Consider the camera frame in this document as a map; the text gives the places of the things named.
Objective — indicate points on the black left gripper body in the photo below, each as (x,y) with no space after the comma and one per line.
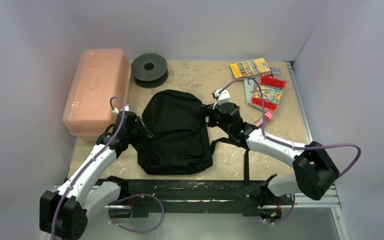
(137,132)

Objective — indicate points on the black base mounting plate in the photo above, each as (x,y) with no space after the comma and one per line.
(198,197)

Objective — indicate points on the grey thin booklet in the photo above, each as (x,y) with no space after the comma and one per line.
(249,84)

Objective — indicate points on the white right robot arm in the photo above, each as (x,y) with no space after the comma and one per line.
(313,169)

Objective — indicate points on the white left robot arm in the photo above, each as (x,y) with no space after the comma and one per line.
(64,213)

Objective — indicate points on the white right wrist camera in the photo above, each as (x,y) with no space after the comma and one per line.
(220,97)

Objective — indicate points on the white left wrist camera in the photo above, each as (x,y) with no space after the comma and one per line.
(117,111)

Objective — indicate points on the black filament spool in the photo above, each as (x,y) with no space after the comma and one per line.
(149,70)

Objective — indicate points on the red comic book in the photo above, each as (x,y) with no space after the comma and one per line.
(267,94)

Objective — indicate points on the small patterned card pack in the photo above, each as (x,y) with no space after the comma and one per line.
(275,72)

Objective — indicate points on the black student backpack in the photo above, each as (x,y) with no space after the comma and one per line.
(177,142)

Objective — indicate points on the yellow picture book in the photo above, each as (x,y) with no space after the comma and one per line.
(250,68)

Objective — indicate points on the translucent pink storage box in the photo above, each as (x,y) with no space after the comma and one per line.
(101,74)

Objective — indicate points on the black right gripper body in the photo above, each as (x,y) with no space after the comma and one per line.
(212,115)

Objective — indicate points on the pink-capped sprinkle tube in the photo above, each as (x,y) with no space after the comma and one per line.
(267,117)

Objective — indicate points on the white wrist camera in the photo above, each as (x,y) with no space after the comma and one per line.
(117,111)
(220,97)

